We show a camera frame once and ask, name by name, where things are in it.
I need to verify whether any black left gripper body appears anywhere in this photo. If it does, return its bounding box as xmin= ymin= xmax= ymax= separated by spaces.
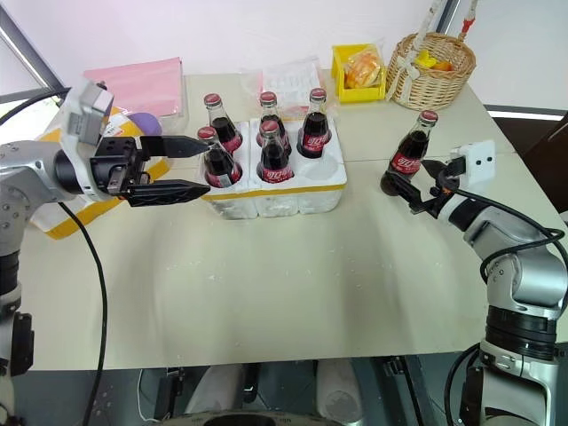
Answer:
xmin=90 ymin=135 xmax=153 ymax=197

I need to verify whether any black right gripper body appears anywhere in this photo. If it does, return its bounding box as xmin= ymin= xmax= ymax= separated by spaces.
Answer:
xmin=427 ymin=157 xmax=466 ymax=219

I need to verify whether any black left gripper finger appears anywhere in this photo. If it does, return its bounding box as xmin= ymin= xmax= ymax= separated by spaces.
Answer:
xmin=140 ymin=135 xmax=210 ymax=160
xmin=125 ymin=179 xmax=212 ymax=209

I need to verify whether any cola glass bottle red cap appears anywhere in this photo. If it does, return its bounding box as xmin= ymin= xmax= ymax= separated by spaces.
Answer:
xmin=256 ymin=119 xmax=295 ymax=185
xmin=296 ymin=87 xmax=334 ymax=160
xmin=196 ymin=126 xmax=243 ymax=190
xmin=380 ymin=109 xmax=440 ymax=197
xmin=203 ymin=92 xmax=244 ymax=154
xmin=256 ymin=91 xmax=293 ymax=156

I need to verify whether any white box with yellow tape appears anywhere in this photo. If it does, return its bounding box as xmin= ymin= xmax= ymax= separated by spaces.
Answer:
xmin=33 ymin=105 xmax=172 ymax=241

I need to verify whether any white foam crate yellow tape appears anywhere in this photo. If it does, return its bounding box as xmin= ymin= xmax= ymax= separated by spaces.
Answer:
xmin=199 ymin=116 xmax=350 ymax=221

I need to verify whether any pink paper folder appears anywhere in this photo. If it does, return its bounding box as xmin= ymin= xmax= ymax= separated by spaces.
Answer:
xmin=83 ymin=56 xmax=185 ymax=118

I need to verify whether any woven wicker basket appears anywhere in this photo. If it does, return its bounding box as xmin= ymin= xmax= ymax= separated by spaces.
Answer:
xmin=384 ymin=31 xmax=477 ymax=113

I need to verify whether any dark brown furniture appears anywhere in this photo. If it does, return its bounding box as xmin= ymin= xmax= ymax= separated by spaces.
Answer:
xmin=482 ymin=103 xmax=568 ymax=212

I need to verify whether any yellow plastic bin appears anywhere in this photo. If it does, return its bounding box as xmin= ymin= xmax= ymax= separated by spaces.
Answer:
xmin=331 ymin=42 xmax=388 ymax=105

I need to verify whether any bagged orange bread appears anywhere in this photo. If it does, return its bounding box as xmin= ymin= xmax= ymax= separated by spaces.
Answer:
xmin=343 ymin=50 xmax=383 ymax=90

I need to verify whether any clear plastic bag with paper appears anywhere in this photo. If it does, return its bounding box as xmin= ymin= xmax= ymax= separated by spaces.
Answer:
xmin=241 ymin=56 xmax=330 ymax=122

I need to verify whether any grey white rounded shape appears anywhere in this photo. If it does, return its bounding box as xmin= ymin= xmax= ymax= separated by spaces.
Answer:
xmin=315 ymin=358 xmax=366 ymax=426
xmin=185 ymin=362 xmax=244 ymax=419

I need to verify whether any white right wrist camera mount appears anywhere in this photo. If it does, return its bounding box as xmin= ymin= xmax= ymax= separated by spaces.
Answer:
xmin=449 ymin=138 xmax=497 ymax=184

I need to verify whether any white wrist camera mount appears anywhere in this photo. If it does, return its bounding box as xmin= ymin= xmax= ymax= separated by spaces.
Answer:
xmin=60 ymin=81 xmax=115 ymax=148
xmin=449 ymin=138 xmax=497 ymax=184

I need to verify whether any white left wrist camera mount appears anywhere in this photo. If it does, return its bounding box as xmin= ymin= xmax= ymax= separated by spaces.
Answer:
xmin=60 ymin=81 xmax=115 ymax=148

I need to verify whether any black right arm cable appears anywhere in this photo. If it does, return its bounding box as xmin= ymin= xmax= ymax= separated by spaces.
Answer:
xmin=442 ymin=187 xmax=568 ymax=426

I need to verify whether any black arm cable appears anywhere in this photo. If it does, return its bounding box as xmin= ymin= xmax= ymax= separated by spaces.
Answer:
xmin=442 ymin=187 xmax=568 ymax=426
xmin=59 ymin=201 xmax=109 ymax=426

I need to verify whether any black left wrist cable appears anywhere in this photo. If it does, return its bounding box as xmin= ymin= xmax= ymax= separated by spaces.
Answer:
xmin=0 ymin=86 xmax=72 ymax=128

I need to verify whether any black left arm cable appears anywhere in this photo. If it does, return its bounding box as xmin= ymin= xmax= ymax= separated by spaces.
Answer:
xmin=59 ymin=201 xmax=109 ymax=426

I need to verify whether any white woven strap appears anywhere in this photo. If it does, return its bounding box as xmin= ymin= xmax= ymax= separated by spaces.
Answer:
xmin=396 ymin=0 xmax=446 ymax=91

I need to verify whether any dark window frame bar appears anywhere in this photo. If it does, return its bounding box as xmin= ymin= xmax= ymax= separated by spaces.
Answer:
xmin=0 ymin=7 xmax=64 ymax=91

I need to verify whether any red and white rope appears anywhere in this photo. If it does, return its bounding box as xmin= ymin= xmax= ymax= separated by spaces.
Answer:
xmin=458 ymin=0 xmax=481 ymax=42

